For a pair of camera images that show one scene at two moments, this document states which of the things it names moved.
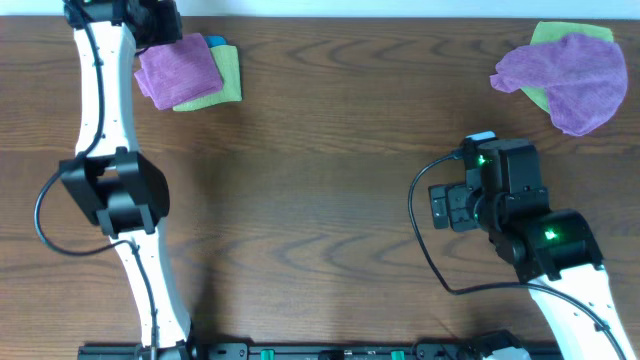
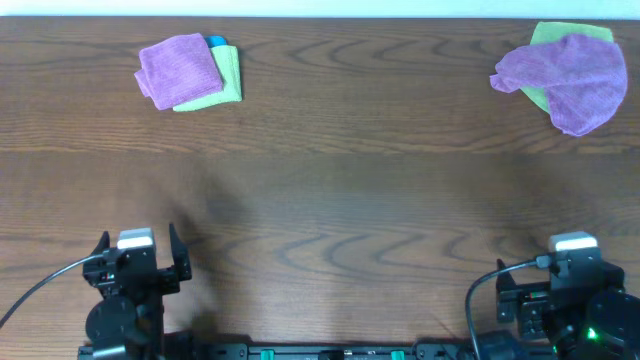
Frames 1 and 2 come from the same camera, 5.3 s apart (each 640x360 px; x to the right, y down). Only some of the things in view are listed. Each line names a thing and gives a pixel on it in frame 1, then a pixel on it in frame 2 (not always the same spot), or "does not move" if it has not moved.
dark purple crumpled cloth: x=585 y=79 does not move
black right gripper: x=453 y=195 → x=505 y=286
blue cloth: x=215 y=40 does not move
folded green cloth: x=227 y=61 does not move
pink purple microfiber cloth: x=177 y=71 does not move
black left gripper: x=171 y=16 → x=170 y=275
